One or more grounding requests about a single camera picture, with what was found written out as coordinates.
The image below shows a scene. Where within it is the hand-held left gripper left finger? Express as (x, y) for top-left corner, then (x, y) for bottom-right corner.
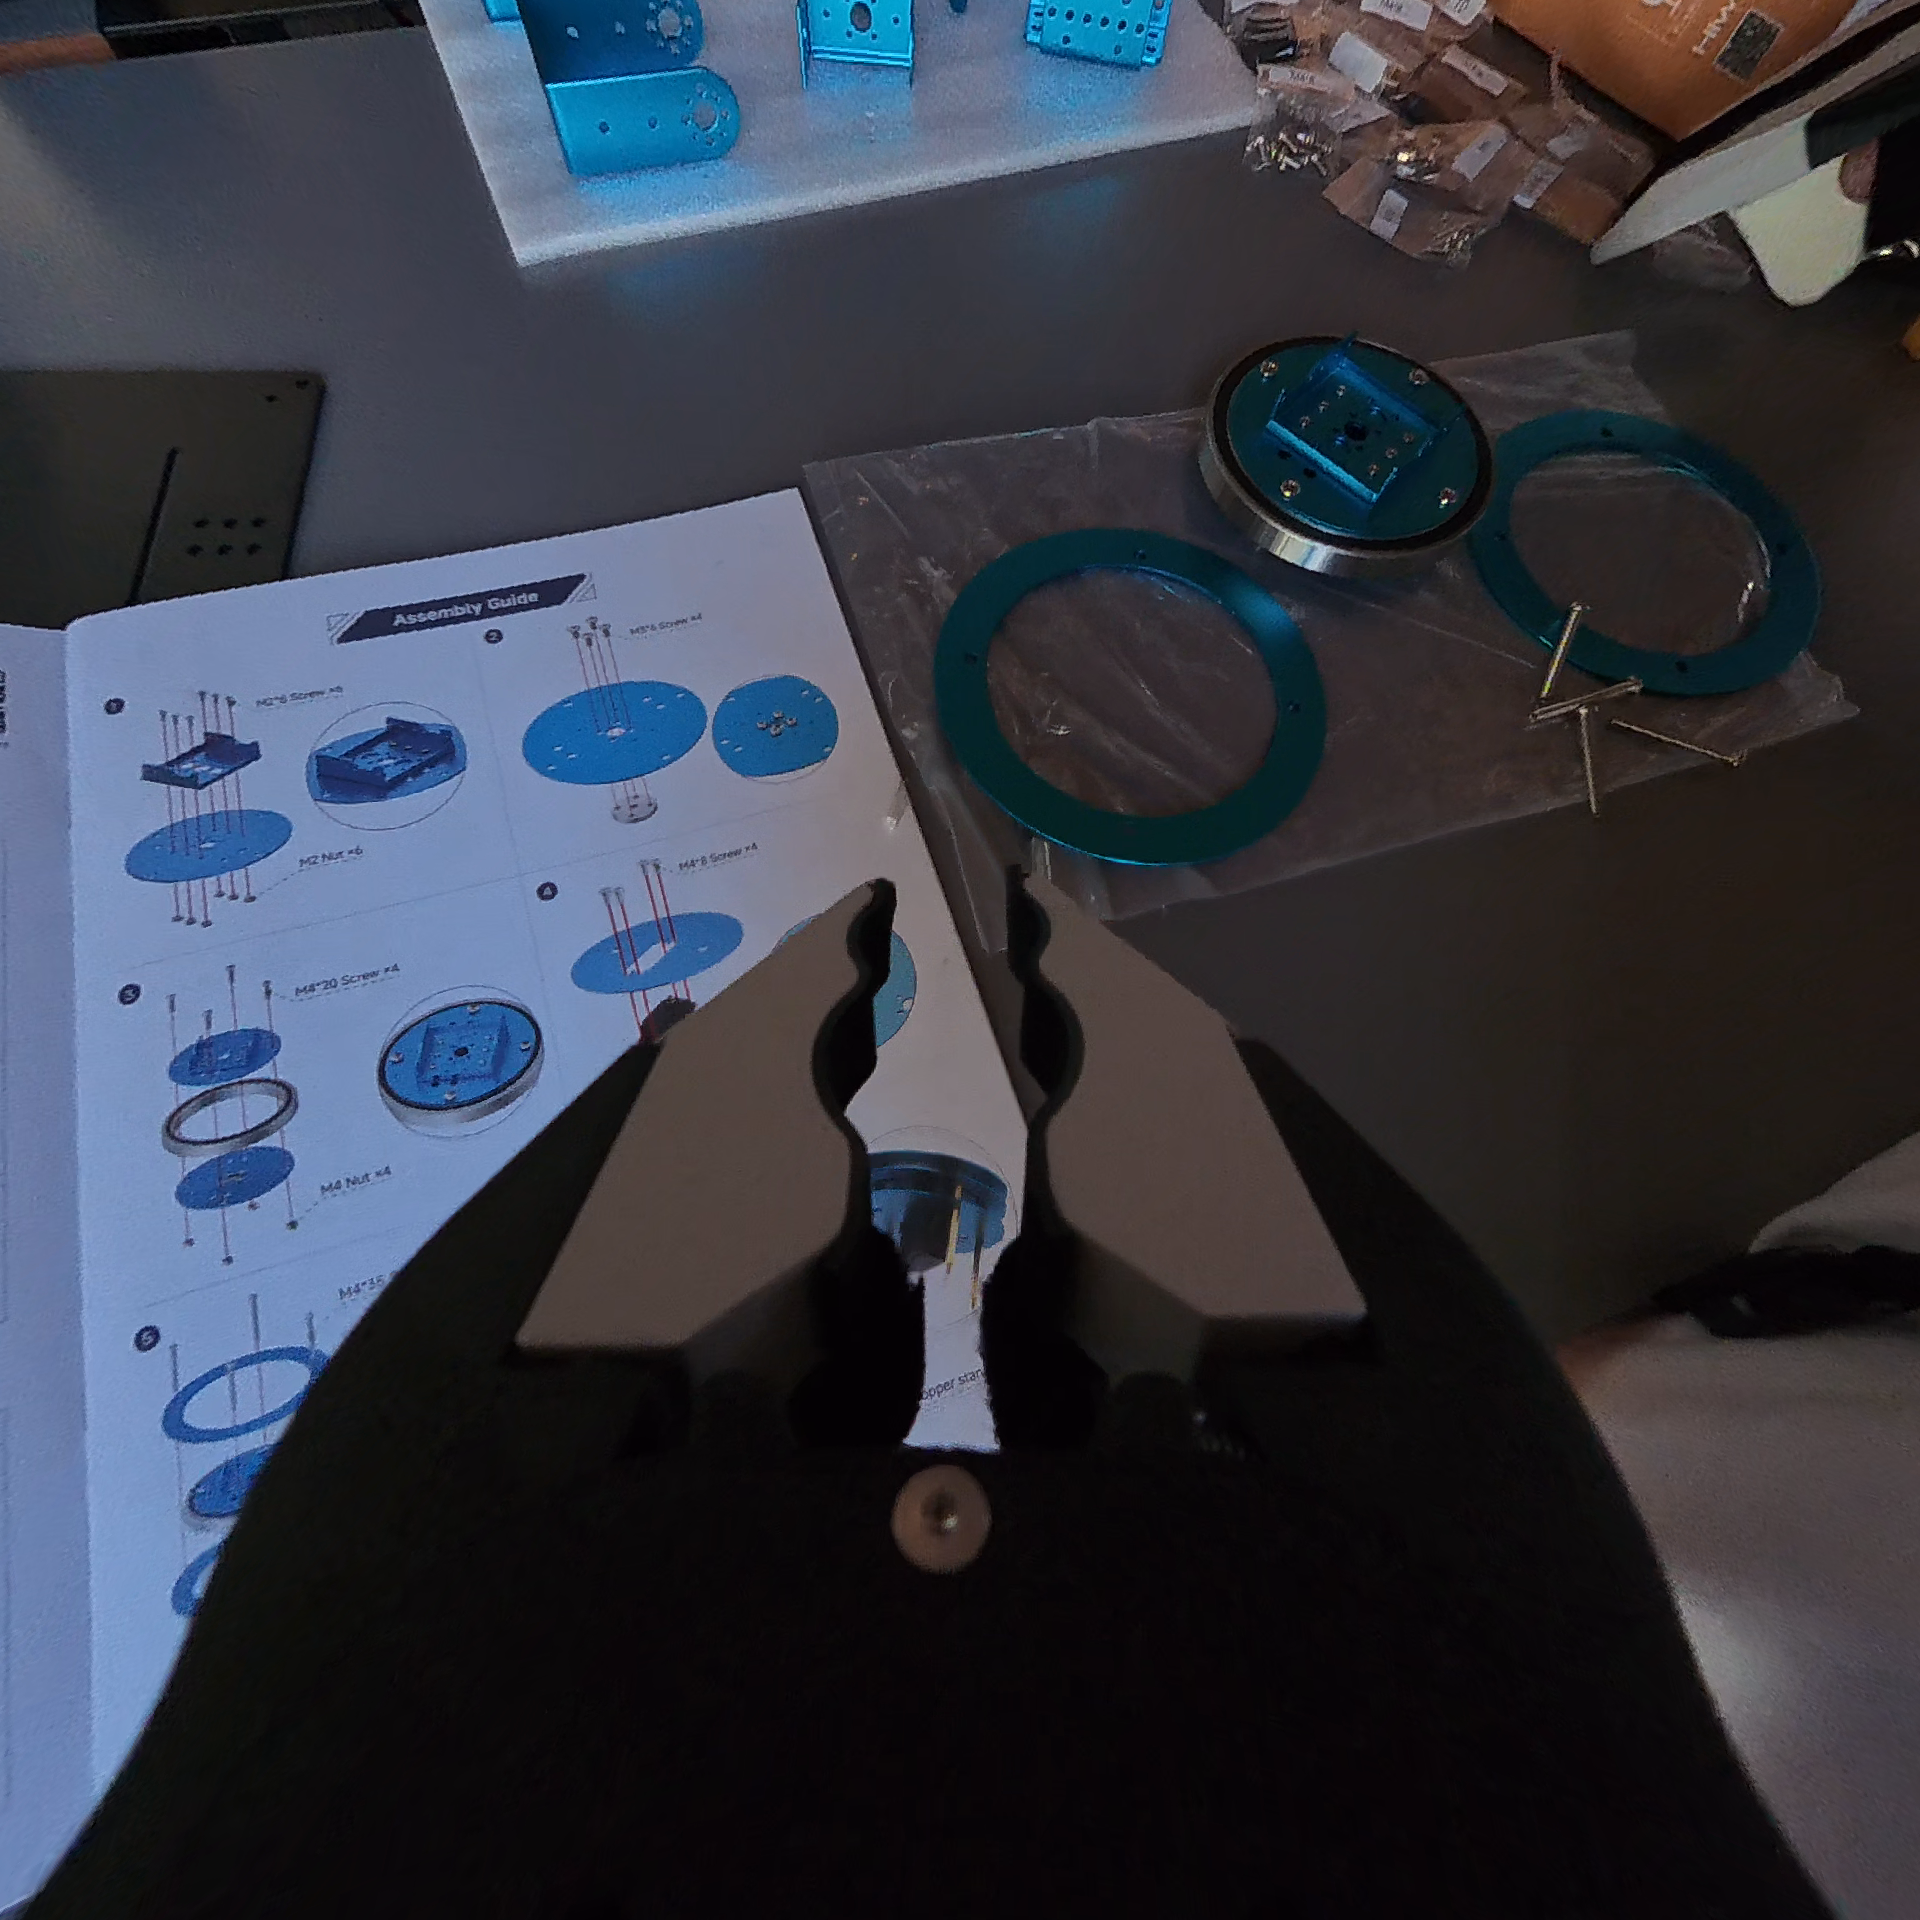
(515, 879), (921, 1389)

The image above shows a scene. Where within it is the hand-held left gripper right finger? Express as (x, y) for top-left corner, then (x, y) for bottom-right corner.
(983, 865), (1370, 1389)

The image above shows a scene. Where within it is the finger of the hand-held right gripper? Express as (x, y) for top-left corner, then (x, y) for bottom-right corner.
(1592, 66), (1920, 309)

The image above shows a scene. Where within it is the orange cardboard box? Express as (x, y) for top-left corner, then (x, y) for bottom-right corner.
(1487, 0), (1901, 143)

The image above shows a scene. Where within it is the pile of small screw bags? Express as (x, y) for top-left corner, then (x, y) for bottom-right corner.
(1224, 0), (1667, 270)

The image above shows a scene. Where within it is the round bearing disc assembly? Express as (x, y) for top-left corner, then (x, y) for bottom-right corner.
(1205, 336), (1496, 575)

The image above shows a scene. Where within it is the large clear plastic sheet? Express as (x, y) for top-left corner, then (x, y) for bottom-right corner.
(802, 328), (1863, 953)

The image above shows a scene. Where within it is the assembly guide booklet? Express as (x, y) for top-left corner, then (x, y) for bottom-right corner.
(0, 486), (1038, 1846)

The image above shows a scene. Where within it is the person's beige shirt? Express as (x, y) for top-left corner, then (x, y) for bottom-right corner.
(1552, 1132), (1920, 1920)

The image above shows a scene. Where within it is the white foam sheet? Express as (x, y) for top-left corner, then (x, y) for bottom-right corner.
(421, 0), (1262, 271)

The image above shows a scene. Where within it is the black metal plate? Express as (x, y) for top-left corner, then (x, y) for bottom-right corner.
(0, 370), (328, 628)

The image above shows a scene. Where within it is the teal metal ring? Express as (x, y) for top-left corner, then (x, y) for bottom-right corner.
(930, 528), (1329, 865)
(1469, 408), (1823, 700)

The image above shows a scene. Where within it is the black lanyard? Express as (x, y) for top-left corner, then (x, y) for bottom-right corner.
(1651, 1241), (1920, 1341)

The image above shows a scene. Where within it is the blue U-shaped metal bracket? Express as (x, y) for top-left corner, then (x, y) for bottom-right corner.
(518, 0), (746, 178)

